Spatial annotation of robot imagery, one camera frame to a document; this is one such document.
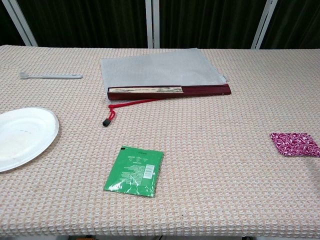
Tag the white paper plate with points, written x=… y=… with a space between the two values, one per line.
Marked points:
x=25 y=137

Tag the white frame post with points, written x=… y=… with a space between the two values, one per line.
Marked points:
x=149 y=25
x=263 y=25
x=18 y=25

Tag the beige waffle tablecloth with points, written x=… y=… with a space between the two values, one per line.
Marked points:
x=200 y=187

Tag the grey mesh zipper pouch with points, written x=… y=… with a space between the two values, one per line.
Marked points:
x=160 y=67

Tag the dark red folded fan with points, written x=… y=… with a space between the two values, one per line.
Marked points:
x=205 y=90

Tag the red patterned packet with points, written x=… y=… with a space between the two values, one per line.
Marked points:
x=295 y=144

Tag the grey toothbrush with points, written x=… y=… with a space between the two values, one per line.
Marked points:
x=55 y=76

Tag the green foil sachet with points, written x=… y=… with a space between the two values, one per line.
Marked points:
x=133 y=172

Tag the dark curtain panel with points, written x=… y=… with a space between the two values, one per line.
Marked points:
x=87 y=22
x=300 y=22
x=212 y=22
x=4 y=30

